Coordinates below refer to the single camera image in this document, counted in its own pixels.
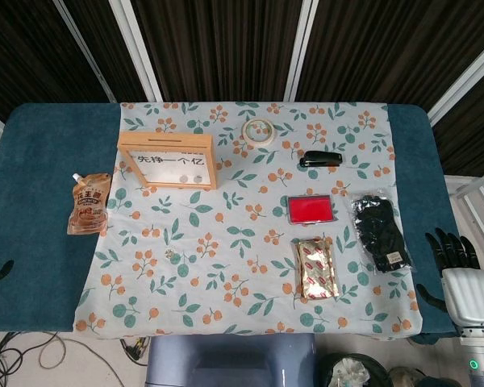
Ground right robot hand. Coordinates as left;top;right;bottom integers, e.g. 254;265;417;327
415;227;484;328

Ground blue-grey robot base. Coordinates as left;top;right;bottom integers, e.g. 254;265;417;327
144;334;318;387

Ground teal table cover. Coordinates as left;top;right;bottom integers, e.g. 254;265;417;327
0;102;473;346

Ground black gloves in plastic bag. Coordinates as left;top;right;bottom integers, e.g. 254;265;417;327
348;189;417;275

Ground brown sauce spout pouch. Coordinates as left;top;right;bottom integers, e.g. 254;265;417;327
66;173;113;236

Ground black trash bin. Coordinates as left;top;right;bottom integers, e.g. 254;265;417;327
318;352;389;387

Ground gold foil snack pack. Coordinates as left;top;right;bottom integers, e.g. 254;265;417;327
293;236;340;300

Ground power strip with plugs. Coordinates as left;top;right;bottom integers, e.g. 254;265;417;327
119;336;151;366

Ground red ink pad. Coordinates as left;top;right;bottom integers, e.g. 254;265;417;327
286;194;339;226

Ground black stapler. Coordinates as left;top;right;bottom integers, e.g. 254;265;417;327
298;150;344;169

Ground floral print tablecloth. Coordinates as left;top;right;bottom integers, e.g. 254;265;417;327
74;101;424;336

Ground beige masking tape roll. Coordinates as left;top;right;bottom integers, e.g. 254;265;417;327
241;119;276;146

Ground black floor cable bundle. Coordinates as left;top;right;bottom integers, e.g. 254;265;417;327
0;331;27;387

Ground white metal frame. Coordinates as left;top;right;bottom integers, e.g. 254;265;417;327
426;38;484;127
443;169;484;259

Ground grey floor cable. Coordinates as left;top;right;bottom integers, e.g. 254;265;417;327
38;331;126;387

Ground wooden frame coin box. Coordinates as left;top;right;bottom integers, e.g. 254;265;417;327
117;131;218;190

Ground thin grey partition post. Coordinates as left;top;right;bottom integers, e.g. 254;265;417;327
52;0;117;102

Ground wide white partition post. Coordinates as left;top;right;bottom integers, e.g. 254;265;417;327
284;0;320;102
108;0;163;102

